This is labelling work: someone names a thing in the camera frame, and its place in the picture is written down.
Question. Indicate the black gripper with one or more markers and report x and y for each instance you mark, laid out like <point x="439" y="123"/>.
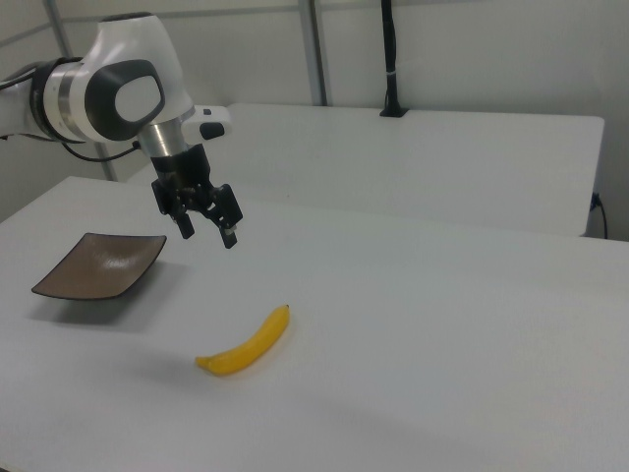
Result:
<point x="184" y="164"/>

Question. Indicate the yellow banana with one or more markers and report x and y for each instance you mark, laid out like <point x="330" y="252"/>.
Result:
<point x="248" y="350"/>

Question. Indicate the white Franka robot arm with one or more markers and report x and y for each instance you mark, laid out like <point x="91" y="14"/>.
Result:
<point x="128" y="59"/>

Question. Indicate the brown square ceramic plate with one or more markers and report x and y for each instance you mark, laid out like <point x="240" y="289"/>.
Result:
<point x="98" y="268"/>

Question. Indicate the white rectangular table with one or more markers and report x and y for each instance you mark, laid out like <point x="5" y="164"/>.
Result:
<point x="403" y="157"/>

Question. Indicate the black pole with base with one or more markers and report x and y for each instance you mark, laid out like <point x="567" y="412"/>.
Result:
<point x="391" y="49"/>

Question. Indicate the vertical aluminium frame post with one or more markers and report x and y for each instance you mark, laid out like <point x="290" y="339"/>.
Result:
<point x="314" y="49"/>

